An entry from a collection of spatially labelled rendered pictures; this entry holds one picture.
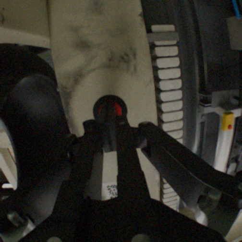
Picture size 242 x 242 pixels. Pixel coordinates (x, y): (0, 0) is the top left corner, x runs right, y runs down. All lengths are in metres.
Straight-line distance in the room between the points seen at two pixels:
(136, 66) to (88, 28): 0.08
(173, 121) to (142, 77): 0.09
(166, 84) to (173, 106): 0.03
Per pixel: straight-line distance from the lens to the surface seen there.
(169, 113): 0.24
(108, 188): 0.28
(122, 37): 0.20
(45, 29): 0.21
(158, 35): 0.22
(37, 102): 0.62
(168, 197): 0.35
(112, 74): 0.20
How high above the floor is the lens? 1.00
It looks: 21 degrees up
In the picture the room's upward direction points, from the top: 170 degrees clockwise
